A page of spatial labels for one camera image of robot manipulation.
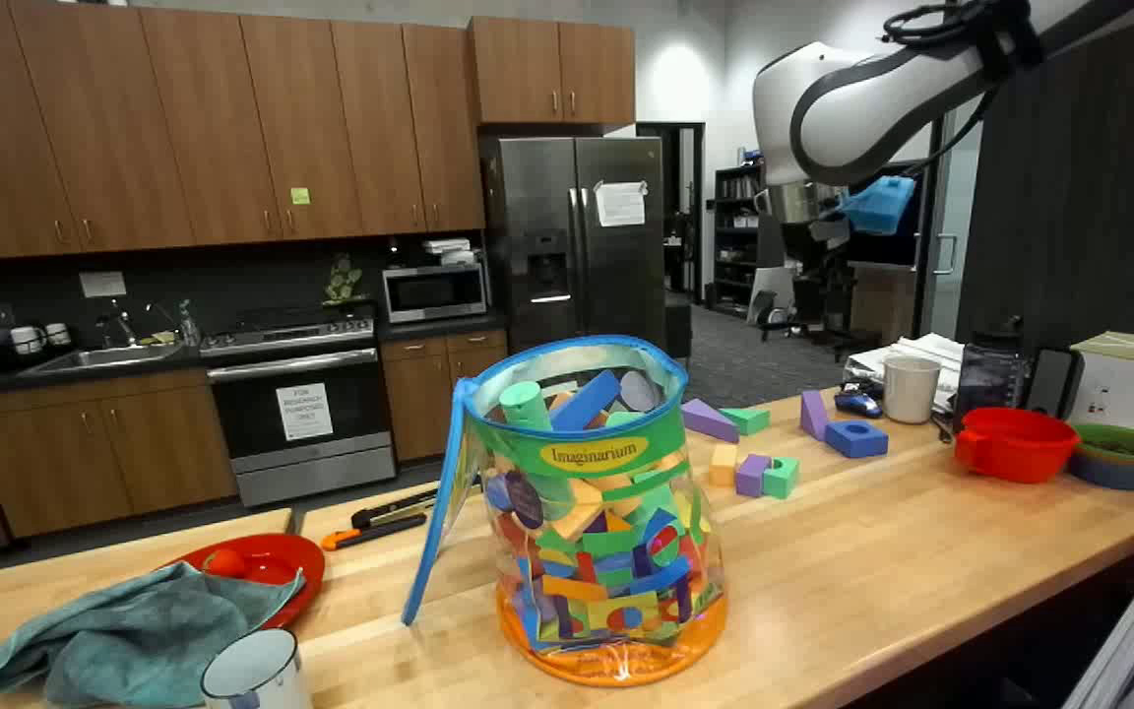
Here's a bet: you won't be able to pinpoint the blue plastic bowl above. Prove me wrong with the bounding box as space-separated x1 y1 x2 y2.
1069 454 1134 495

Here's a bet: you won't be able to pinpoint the green foam block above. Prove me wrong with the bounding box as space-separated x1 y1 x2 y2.
759 454 803 503
719 400 776 437

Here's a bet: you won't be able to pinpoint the white cardboard box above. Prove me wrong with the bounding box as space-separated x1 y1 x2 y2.
1069 328 1134 433

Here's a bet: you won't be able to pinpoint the white paper on refrigerator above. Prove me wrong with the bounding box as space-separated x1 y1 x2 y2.
589 177 650 232

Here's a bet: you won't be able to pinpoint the red plastic bowl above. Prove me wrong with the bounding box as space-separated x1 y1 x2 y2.
952 406 1084 486

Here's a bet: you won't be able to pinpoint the blue foam block with hole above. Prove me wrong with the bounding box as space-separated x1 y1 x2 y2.
824 419 890 459

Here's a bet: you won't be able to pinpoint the red bowl left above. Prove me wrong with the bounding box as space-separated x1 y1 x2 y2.
179 532 331 631

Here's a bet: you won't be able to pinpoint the narrow wooden base cabinet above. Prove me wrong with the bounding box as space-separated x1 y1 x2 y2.
377 328 511 465

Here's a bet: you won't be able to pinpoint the small potted plant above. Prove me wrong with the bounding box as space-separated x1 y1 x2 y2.
319 253 372 311

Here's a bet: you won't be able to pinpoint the teal towel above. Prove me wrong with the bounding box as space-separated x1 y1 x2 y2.
0 559 306 709

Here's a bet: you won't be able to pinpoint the sink faucet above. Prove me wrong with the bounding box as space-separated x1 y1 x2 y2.
103 299 146 352

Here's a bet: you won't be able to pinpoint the clear bag of foam blocks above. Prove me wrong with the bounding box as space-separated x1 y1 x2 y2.
402 332 733 689

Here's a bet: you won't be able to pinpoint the orange handled tool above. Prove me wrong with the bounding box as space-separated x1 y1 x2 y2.
319 486 442 550

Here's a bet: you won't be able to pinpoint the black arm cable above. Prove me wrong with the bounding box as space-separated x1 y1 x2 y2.
878 0 1046 83

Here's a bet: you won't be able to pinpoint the silver microwave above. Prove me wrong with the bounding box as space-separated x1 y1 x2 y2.
377 260 494 328

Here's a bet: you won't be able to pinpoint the white cup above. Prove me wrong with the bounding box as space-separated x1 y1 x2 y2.
881 356 944 425

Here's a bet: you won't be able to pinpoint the stainless steel refrigerator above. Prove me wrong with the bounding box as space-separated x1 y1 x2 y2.
479 130 671 356

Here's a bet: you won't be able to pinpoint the stainless steel oven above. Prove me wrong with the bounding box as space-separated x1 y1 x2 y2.
202 315 402 511

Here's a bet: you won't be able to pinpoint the tan foam block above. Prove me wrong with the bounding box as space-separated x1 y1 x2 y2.
705 441 743 492

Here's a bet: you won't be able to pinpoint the white wall outlet plate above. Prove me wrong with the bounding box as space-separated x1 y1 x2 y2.
76 269 129 303

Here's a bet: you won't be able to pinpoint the small blue object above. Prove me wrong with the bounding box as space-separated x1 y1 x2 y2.
835 387 885 420

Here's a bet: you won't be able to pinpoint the dark bookshelf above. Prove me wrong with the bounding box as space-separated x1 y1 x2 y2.
708 160 797 315

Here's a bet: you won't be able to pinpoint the purple wedge foam block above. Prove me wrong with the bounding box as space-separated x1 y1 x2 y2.
677 392 743 446

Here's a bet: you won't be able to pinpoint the wooden cabinet above refrigerator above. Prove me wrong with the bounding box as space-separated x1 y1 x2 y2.
466 16 637 130

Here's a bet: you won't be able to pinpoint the white paper on oven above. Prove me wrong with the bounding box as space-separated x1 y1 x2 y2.
273 378 337 446

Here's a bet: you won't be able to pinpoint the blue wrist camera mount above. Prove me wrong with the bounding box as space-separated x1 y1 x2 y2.
839 172 923 239

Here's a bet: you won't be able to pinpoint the wide wooden base cabinet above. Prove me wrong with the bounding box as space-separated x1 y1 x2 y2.
0 366 239 543

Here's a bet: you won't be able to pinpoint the green plastic bowl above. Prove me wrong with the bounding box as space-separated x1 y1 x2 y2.
1072 420 1134 472

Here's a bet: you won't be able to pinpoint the white enamel mug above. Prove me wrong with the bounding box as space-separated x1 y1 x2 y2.
196 626 314 709

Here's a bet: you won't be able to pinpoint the long wooden wall cabinets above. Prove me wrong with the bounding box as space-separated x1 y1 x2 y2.
0 0 488 264

